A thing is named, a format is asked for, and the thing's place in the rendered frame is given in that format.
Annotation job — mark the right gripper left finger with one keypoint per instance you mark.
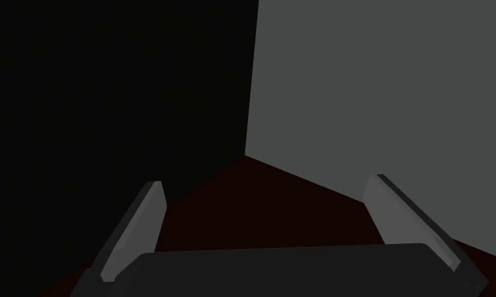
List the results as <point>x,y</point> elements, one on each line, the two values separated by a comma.
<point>138,229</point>

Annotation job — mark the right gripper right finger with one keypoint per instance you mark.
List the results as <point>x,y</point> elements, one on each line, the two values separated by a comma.
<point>400,218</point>

